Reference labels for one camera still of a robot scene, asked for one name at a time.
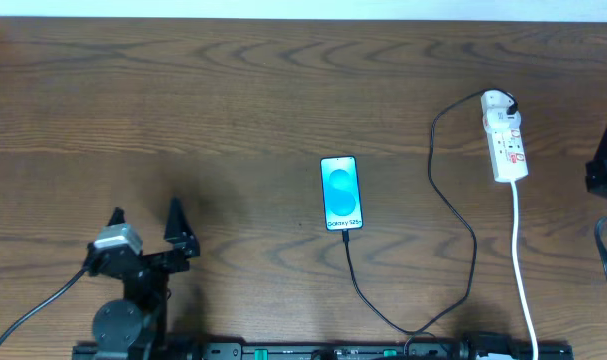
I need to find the black USB charging cable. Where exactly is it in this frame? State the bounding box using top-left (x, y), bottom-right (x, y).
top-left (341, 87), bottom-right (521, 337)

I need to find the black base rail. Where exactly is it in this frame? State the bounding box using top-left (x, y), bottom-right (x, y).
top-left (72, 332), bottom-right (574, 360)

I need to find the blue smartphone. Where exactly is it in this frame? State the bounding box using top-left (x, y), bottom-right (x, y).
top-left (320, 156), bottom-right (363, 231)

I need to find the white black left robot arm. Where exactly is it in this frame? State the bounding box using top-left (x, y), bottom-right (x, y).
top-left (83, 198), bottom-right (201, 359)

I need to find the white power strip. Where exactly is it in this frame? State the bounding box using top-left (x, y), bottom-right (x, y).
top-left (483, 108), bottom-right (529, 183)

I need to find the white power strip cord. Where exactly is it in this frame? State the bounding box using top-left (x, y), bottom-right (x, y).
top-left (509, 180), bottom-right (540, 360)

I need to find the white USB charger plug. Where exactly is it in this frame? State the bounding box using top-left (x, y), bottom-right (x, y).
top-left (481, 88), bottom-right (518, 115)

